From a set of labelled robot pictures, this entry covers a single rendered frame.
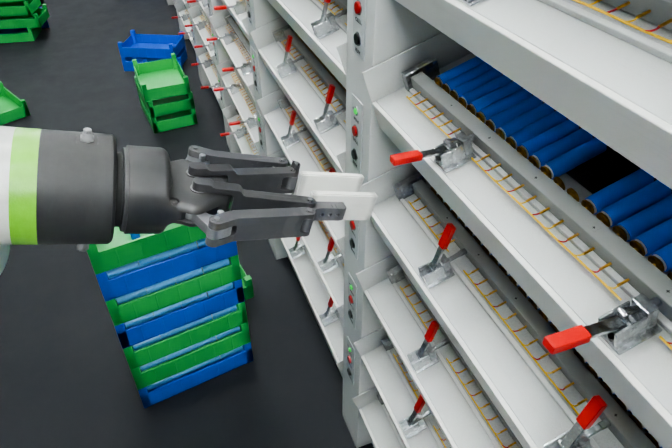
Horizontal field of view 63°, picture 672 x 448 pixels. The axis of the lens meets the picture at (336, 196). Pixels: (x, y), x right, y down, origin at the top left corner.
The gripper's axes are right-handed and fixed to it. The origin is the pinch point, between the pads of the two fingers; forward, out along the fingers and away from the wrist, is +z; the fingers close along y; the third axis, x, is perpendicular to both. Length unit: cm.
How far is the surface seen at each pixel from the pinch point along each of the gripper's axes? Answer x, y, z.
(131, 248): -48, -53, -13
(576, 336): 2.9, 22.7, 10.4
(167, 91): -73, -194, 12
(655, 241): 7.8, 17.7, 21.1
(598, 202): 7.6, 11.6, 20.5
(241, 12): -14, -119, 19
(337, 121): -14, -48, 22
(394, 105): 2.5, -19.2, 15.3
